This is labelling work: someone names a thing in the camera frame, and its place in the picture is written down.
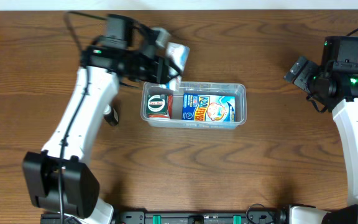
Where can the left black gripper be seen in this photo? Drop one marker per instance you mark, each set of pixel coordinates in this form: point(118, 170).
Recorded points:
point(159, 68)

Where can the white blue medicine box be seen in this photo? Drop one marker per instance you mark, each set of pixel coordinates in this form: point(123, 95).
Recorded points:
point(179, 54)

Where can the red small box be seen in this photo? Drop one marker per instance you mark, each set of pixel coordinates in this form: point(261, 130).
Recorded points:
point(170, 101)

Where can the green Zam-Buk box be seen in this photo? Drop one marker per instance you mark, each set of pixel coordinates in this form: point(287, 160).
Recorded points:
point(157, 104)

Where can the blue Kool Fever box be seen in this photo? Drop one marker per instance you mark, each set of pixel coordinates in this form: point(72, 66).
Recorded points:
point(214, 108)

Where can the dark bottle white cap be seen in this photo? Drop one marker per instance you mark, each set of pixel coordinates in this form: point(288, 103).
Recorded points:
point(111, 116)

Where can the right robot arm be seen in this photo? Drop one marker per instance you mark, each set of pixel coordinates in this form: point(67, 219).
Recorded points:
point(339, 61)

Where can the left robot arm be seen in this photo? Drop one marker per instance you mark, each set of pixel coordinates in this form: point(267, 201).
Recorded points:
point(58, 178)

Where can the clear plastic container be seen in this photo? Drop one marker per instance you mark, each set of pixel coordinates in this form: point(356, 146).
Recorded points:
point(226, 89)

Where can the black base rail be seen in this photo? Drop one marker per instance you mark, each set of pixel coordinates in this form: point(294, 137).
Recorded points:
point(257, 216)

